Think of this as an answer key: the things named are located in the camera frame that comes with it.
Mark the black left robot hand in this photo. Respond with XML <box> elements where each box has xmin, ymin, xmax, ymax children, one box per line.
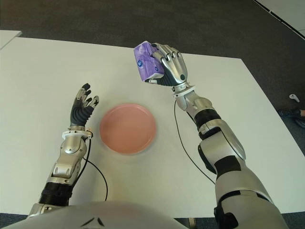
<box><xmin>70</xmin><ymin>83</ymin><xmax>100</xmax><ymax>131</ymax></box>

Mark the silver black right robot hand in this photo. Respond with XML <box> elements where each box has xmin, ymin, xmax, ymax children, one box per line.
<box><xmin>146</xmin><ymin>42</ymin><xmax>191</xmax><ymax>88</ymax></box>

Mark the purple tissue paper pack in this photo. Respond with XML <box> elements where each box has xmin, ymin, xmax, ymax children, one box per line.
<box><xmin>133</xmin><ymin>41</ymin><xmax>165</xmax><ymax>82</ymax></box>

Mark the pink round plate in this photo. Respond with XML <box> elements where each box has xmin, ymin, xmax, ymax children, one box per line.
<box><xmin>99</xmin><ymin>103</ymin><xmax>158</xmax><ymax>155</ymax></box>

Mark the white side table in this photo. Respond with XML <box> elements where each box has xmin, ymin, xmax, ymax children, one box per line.
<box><xmin>0</xmin><ymin>30</ymin><xmax>22</xmax><ymax>50</ymax></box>

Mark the silver robot torso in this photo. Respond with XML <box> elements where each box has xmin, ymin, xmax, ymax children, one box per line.
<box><xmin>0</xmin><ymin>200</ymin><xmax>191</xmax><ymax>229</ymax></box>

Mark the white desk with black edge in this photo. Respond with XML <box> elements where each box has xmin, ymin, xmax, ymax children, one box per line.
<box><xmin>252</xmin><ymin>0</ymin><xmax>305</xmax><ymax>40</ymax></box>

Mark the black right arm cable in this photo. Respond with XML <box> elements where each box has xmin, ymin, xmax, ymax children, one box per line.
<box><xmin>173</xmin><ymin>100</ymin><xmax>216</xmax><ymax>184</ymax></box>

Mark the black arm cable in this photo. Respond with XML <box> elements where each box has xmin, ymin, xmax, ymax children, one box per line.
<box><xmin>173</xmin><ymin>100</ymin><xmax>216</xmax><ymax>184</ymax></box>
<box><xmin>82</xmin><ymin>139</ymin><xmax>108</xmax><ymax>201</ymax></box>

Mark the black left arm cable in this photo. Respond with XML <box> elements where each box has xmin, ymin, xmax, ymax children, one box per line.
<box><xmin>82</xmin><ymin>139</ymin><xmax>108</xmax><ymax>201</ymax></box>

